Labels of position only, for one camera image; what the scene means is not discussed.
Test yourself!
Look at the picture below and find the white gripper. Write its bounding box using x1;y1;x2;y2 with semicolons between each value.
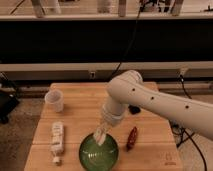
93;105;125;144

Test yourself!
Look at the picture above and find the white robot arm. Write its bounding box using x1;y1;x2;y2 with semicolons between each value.
93;70;213;145

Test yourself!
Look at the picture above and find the green ceramic bowl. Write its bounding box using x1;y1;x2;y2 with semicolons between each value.
79;134;119;171

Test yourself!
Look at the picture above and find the red-brown chili pepper toy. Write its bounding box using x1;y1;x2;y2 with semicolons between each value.
126;127;138;150

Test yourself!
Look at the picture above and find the black rectangular block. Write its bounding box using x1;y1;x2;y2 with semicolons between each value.
129;105;141;115

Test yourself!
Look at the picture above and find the white plastic bottle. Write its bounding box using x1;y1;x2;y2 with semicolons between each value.
50;122;64;166

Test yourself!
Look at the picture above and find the clear plastic cup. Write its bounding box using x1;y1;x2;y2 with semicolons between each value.
44;89;64;112

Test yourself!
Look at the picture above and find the black equipment at left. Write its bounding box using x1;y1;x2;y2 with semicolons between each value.
0;72;19;124

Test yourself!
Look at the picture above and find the wall power outlet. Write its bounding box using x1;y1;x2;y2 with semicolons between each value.
89;71;96;79

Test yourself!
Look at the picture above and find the black hanging cable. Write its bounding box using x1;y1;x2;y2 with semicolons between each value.
110;0;143;79

